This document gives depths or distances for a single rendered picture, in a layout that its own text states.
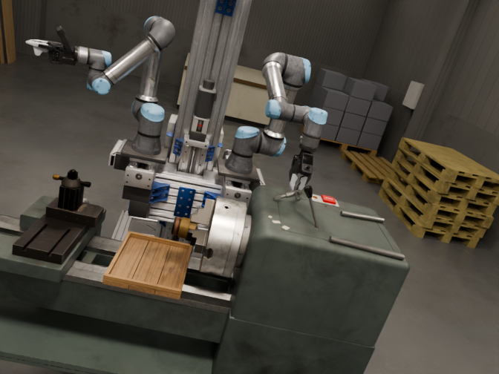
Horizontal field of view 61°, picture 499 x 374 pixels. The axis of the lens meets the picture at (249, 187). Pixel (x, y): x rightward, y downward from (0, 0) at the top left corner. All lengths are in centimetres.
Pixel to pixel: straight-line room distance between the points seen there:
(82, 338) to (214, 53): 148
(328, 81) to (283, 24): 252
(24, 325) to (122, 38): 896
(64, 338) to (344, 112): 704
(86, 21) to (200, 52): 847
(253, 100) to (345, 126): 181
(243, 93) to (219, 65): 589
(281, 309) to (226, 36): 138
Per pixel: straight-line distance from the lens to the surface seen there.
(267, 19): 1048
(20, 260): 177
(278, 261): 157
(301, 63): 213
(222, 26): 229
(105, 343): 199
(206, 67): 231
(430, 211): 548
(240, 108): 825
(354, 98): 825
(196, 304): 175
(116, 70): 212
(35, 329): 205
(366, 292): 169
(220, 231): 161
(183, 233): 173
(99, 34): 1065
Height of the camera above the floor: 192
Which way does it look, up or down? 21 degrees down
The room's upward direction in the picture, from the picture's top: 15 degrees clockwise
